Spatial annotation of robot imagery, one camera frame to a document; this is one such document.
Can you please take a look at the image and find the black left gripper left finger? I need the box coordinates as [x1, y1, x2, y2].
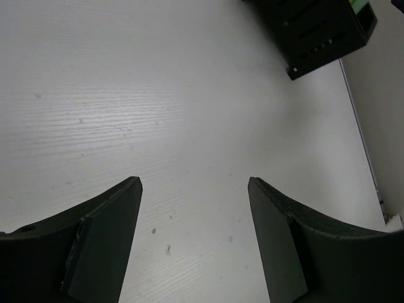
[1, 177, 143, 302]

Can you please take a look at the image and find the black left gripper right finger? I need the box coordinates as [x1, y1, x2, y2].
[248, 177, 403, 302]

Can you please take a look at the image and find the mint cap translucent highlighter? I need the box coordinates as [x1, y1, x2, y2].
[349, 0, 369, 15]

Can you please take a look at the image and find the black two-compartment organizer box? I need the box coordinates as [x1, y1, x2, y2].
[251, 0, 377, 80]

